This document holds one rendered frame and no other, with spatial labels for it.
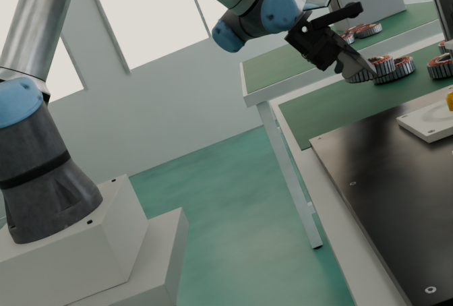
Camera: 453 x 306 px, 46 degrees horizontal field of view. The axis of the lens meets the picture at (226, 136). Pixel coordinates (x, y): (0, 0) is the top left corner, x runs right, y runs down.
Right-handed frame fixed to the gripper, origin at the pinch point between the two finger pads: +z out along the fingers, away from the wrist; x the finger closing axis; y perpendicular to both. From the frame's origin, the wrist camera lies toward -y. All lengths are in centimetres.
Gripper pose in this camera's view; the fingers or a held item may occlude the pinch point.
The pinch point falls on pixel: (371, 69)
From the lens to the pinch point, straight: 126.1
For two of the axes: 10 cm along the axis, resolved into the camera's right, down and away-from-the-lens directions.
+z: 7.8, 6.2, 1.0
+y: -6.3, 7.6, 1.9
